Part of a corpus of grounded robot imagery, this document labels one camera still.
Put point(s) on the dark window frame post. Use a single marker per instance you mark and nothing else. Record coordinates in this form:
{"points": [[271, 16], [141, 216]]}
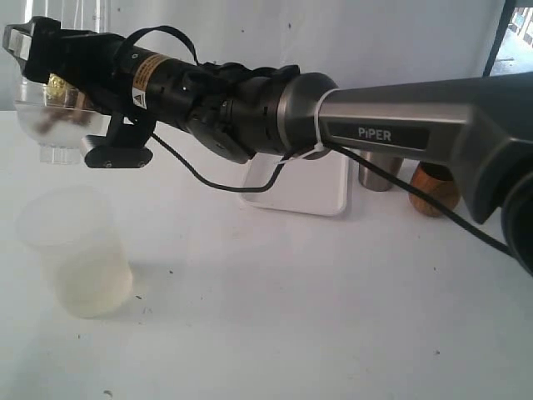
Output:
{"points": [[506, 14]]}

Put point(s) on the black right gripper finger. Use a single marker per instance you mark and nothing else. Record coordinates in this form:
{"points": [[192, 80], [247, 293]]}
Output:
{"points": [[17, 39]]}

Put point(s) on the gold coin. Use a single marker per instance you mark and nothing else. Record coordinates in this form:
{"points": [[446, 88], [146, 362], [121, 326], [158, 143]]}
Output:
{"points": [[56, 88]]}

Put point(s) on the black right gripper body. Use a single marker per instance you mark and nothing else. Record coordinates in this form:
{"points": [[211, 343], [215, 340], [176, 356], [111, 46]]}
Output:
{"points": [[100, 82]]}

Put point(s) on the brown wooden cup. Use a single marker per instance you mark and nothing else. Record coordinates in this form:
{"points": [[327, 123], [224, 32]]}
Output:
{"points": [[436, 181]]}

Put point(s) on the white square tray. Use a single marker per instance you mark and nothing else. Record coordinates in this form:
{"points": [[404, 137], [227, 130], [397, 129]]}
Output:
{"points": [[316, 187]]}

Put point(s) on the translucent plastic cup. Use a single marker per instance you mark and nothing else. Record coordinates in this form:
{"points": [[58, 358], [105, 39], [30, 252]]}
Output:
{"points": [[73, 232]]}

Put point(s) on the clear shaker dome lid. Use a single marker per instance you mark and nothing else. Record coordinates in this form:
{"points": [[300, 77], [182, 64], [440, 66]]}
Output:
{"points": [[60, 145]]}

